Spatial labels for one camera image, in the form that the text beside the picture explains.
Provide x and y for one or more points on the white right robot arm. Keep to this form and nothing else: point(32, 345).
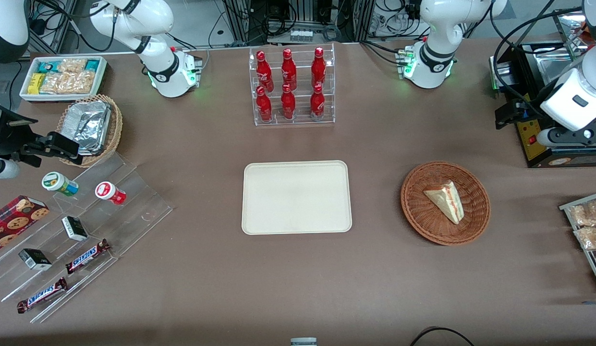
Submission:
point(158, 19)

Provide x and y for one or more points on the yellow snack pack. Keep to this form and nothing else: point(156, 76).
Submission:
point(36, 83)

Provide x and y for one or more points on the snickers chocolate bar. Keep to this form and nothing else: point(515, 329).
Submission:
point(42, 295)
point(86, 257)

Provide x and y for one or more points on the white power strip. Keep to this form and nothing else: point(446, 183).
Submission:
point(301, 35)

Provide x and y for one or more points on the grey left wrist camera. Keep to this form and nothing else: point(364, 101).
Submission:
point(548, 138)

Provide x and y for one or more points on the clear acrylic bottle rack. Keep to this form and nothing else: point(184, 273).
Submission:
point(302, 120)

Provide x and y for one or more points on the green lid cup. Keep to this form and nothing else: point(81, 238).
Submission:
point(57, 182)

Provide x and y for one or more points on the triangle sandwich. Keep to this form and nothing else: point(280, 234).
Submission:
point(446, 202)

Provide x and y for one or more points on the aluminium frame rack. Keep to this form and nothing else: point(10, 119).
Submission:
point(298, 14)

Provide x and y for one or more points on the teal snack pack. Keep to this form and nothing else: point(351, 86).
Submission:
point(47, 67)
point(92, 65)

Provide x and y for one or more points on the clear acrylic stepped display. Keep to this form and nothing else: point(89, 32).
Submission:
point(134, 192)

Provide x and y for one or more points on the light wicker basket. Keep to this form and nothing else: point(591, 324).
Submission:
point(116, 125)

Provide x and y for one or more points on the cream rectangular tray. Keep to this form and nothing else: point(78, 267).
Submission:
point(297, 198)

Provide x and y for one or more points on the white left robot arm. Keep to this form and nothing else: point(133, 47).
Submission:
point(434, 57)

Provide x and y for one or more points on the black food warmer machine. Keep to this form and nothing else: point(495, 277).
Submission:
point(533, 139)

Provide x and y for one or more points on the red lid cup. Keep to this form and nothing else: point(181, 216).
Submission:
point(109, 192)

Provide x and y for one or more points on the red cola bottle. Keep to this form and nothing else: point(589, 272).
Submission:
point(318, 67)
point(264, 105)
point(265, 72)
point(317, 103)
point(289, 69)
point(288, 103)

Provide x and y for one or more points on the red cookie box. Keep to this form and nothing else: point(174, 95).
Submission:
point(14, 221)

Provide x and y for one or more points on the aluminium foil container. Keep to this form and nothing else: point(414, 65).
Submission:
point(89, 125)

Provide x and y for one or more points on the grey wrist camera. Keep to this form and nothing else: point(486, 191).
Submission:
point(548, 138)
point(2, 169)

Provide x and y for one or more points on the white plastic snack bin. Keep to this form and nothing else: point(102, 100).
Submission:
point(102, 77)

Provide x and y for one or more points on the clear bag of pastries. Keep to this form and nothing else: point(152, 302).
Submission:
point(590, 238)
point(588, 214)

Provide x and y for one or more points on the small clear snack bag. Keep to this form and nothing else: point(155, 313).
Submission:
point(72, 66)

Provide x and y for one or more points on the large clear snack bag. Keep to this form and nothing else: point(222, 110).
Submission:
point(69, 82)

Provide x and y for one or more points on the round brown wicker basket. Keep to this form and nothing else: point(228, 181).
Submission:
point(418, 211)

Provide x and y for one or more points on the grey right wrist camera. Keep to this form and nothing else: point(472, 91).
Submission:
point(2, 169)

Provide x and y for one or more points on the small black carton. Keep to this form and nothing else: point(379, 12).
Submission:
point(75, 228)
point(34, 258)

